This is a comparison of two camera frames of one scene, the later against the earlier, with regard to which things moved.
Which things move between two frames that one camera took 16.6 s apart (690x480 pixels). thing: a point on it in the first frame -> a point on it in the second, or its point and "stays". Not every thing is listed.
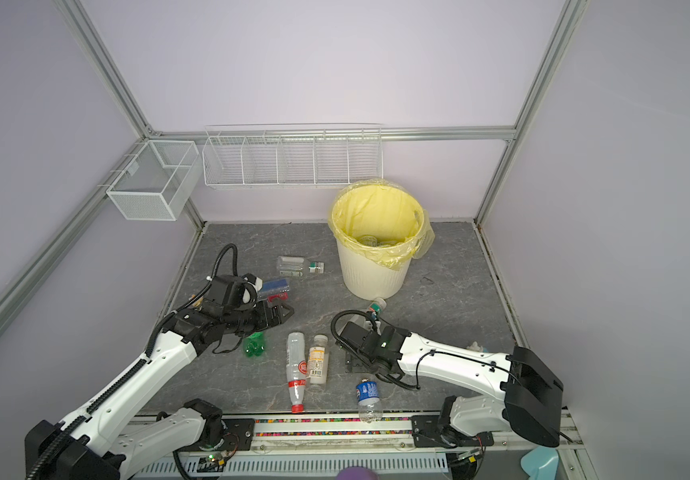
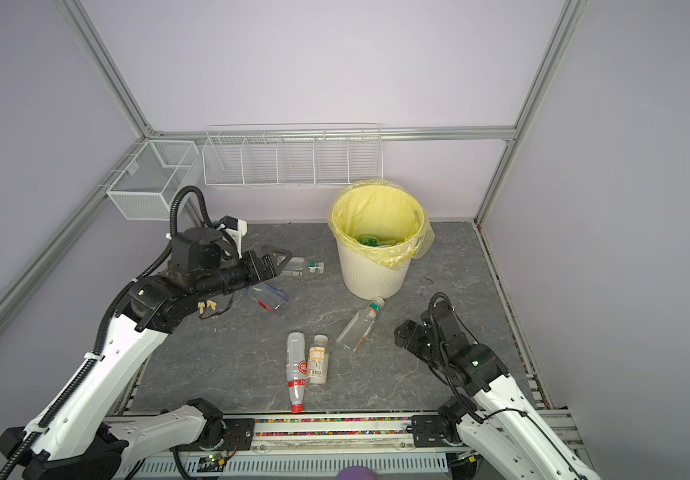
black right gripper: (358, 365) -> (413, 342)
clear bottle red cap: (296, 369) stays
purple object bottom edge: (357, 473) stays
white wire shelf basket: (291, 155) stays
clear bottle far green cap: (294, 266) stays
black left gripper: (266, 321) -> (258, 274)
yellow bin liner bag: (381, 221) stays
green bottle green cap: (254, 344) -> (372, 241)
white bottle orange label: (318, 364) stays
